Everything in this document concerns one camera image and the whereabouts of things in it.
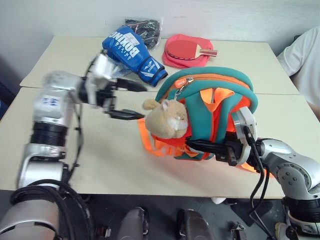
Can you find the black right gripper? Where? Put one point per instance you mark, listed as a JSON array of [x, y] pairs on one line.
[[231, 152]]

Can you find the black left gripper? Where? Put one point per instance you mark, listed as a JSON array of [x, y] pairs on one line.
[[106, 96]]

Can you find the orange and teal backpack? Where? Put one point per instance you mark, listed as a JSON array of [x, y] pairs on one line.
[[225, 80]]

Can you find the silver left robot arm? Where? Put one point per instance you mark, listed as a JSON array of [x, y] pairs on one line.
[[50, 100]]

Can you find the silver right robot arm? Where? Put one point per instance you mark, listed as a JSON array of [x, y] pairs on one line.
[[287, 160]]

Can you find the tan plush hamster toy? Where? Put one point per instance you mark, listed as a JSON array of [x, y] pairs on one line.
[[160, 120]]

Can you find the blue boxing glove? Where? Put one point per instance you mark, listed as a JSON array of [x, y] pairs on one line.
[[127, 47]]

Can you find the small white object under table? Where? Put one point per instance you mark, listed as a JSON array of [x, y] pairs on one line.
[[219, 200]]

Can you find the pink paddle case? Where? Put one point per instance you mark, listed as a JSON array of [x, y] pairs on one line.
[[175, 62]]

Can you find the black items in plastic bag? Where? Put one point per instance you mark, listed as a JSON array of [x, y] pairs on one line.
[[150, 32]]

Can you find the red table tennis paddle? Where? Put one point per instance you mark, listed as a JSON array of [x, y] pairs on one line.
[[180, 48]]

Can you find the dark rounded shape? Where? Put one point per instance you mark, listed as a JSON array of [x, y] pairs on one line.
[[132, 222], [195, 225]]

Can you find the person in white shirt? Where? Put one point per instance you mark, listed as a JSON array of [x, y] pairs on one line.
[[305, 57]]

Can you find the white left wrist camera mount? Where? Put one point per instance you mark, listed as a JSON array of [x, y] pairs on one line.
[[101, 66]]

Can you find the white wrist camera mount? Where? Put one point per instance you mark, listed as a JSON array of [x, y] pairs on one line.
[[101, 66], [246, 117]]

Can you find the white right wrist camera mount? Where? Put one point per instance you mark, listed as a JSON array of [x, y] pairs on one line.
[[246, 117]]

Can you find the small dark metal bracket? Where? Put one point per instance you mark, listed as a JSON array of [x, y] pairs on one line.
[[237, 231]]

